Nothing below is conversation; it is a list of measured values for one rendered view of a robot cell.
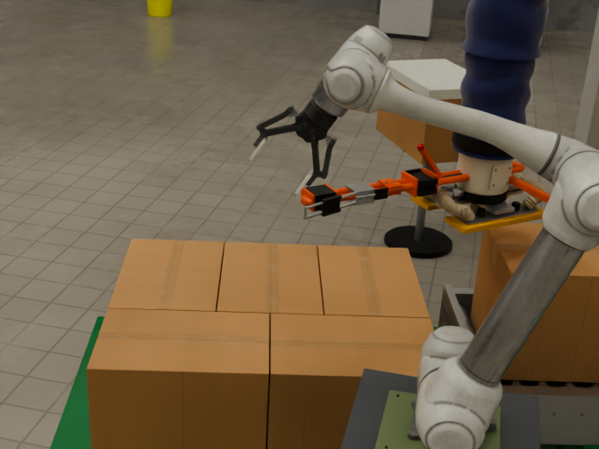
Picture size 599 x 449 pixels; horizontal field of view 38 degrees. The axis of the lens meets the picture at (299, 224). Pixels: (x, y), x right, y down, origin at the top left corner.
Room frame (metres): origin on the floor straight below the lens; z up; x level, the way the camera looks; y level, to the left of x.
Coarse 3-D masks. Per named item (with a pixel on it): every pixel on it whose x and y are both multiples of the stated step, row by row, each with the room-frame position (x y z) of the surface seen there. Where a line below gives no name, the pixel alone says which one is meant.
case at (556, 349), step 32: (512, 224) 2.82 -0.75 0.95; (480, 256) 2.82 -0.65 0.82; (512, 256) 2.56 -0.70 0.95; (480, 288) 2.75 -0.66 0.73; (576, 288) 2.45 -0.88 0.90; (480, 320) 2.69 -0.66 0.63; (544, 320) 2.45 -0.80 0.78; (576, 320) 2.45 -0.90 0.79; (544, 352) 2.45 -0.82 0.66; (576, 352) 2.45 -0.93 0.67
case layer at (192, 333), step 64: (128, 256) 3.21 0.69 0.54; (192, 256) 3.24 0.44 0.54; (256, 256) 3.27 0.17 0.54; (320, 256) 3.31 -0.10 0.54; (384, 256) 3.34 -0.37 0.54; (128, 320) 2.70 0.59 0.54; (192, 320) 2.73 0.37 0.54; (256, 320) 2.75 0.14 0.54; (320, 320) 2.78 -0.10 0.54; (384, 320) 2.80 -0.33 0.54; (128, 384) 2.39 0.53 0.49; (192, 384) 2.40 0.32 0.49; (256, 384) 2.41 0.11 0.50; (320, 384) 2.42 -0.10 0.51; (128, 448) 2.39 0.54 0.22; (192, 448) 2.40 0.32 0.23; (256, 448) 2.41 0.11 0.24; (320, 448) 2.42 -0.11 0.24
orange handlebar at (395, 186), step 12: (516, 168) 2.67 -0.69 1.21; (384, 180) 2.48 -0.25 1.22; (396, 180) 2.50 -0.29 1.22; (444, 180) 2.53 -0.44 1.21; (456, 180) 2.55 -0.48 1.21; (468, 180) 2.58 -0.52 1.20; (516, 180) 2.55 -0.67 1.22; (348, 192) 2.41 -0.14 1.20; (396, 192) 2.45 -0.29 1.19; (528, 192) 2.50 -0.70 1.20; (540, 192) 2.46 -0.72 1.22
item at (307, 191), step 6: (312, 186) 2.37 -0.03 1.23; (318, 186) 2.38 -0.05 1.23; (324, 186) 2.38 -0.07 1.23; (330, 186) 2.38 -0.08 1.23; (306, 192) 2.34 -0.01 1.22; (312, 192) 2.33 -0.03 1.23; (318, 192) 2.33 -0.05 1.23; (324, 192) 2.33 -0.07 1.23; (330, 192) 2.33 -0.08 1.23; (336, 192) 2.34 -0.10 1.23; (300, 198) 2.37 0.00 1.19; (312, 198) 2.31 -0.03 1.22; (318, 198) 2.31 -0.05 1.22; (324, 198) 2.32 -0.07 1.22; (312, 210) 2.30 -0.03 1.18; (318, 210) 2.31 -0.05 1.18
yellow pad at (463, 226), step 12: (516, 204) 2.58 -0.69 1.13; (480, 216) 2.51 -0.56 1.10; (492, 216) 2.52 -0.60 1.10; (504, 216) 2.53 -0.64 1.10; (516, 216) 2.55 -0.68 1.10; (528, 216) 2.55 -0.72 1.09; (540, 216) 2.58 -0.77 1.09; (456, 228) 2.46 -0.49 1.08; (468, 228) 2.44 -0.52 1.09; (480, 228) 2.46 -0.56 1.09
